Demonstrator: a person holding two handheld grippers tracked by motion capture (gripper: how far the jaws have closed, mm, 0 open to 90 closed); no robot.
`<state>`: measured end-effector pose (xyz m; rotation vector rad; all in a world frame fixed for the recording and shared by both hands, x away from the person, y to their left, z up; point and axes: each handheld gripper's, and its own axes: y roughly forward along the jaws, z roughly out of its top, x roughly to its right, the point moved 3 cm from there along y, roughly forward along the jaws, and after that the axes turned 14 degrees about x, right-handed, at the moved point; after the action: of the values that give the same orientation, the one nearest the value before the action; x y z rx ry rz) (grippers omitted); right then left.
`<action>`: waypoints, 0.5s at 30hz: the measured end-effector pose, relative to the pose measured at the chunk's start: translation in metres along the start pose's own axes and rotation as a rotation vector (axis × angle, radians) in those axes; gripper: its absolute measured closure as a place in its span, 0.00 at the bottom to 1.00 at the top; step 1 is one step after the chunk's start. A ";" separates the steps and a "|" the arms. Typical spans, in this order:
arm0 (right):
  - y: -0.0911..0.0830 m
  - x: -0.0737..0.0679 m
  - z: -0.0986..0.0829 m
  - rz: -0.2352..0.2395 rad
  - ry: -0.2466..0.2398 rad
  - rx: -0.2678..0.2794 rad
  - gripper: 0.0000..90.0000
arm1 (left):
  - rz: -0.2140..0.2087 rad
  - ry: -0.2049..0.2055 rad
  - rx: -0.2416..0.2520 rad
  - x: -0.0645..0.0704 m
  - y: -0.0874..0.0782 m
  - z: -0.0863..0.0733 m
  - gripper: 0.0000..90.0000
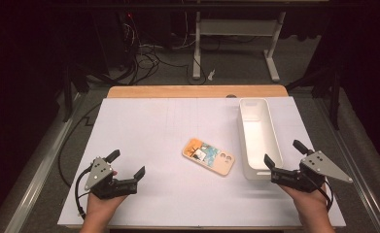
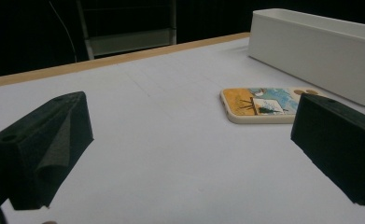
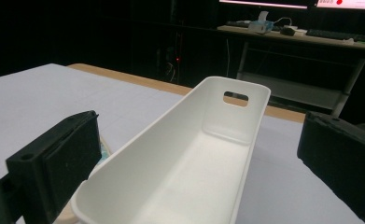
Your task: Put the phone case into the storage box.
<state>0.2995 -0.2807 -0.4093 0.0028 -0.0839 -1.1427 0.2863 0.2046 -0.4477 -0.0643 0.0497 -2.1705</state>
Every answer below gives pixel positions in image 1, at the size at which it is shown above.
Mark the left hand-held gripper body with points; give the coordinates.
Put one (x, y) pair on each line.
(101, 181)

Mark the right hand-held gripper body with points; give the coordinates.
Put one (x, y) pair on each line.
(320, 166)

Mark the white plastic bin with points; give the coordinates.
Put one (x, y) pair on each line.
(259, 139)

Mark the person's left hand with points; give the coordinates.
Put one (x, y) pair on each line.
(100, 208)

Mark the person's right hand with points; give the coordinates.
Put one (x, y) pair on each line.
(310, 204)

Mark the white table mat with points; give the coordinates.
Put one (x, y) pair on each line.
(165, 136)

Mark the black stand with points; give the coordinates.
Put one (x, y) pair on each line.
(68, 93)
(335, 97)

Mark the wooden table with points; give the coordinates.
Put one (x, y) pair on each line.
(178, 91)

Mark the small white floor object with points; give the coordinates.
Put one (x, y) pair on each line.
(211, 75)

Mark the black computer tower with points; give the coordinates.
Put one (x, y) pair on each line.
(113, 39)

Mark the metal floor rail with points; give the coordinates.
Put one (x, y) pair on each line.
(38, 174)
(356, 168)

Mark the white desk frame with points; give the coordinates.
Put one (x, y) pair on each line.
(239, 27)

